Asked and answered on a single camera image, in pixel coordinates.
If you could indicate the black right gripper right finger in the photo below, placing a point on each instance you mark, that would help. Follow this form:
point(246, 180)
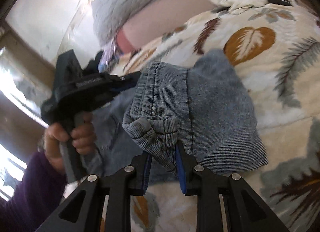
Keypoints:
point(223, 203)

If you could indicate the purple plastic bag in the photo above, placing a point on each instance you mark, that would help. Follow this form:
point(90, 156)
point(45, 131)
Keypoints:
point(110, 57)

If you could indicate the purple left sleeve forearm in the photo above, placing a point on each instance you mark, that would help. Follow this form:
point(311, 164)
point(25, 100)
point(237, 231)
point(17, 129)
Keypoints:
point(35, 197)

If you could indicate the grey-blue denim pants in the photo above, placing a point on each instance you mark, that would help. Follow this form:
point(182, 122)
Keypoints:
point(205, 107)

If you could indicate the person's left hand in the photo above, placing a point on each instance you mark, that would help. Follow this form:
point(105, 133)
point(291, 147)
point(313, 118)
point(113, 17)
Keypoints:
point(83, 140)

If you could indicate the leaf-pattern cream blanket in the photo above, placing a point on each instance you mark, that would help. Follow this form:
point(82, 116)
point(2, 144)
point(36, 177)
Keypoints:
point(275, 52)

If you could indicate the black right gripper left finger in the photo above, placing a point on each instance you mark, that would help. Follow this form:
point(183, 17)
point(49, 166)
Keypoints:
point(102, 203)

